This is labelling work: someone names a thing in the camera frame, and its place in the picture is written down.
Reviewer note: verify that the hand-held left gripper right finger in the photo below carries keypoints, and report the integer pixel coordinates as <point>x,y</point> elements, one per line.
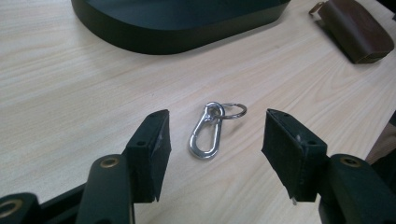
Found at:
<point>292,158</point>

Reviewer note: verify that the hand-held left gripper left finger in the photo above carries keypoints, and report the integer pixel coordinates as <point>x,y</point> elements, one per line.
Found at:
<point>149,155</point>

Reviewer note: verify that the black oval tray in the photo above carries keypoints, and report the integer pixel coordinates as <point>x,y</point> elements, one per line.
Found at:
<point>177,28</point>

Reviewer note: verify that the brown leather key pouch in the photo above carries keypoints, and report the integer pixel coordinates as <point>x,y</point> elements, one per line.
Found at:
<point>353,29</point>

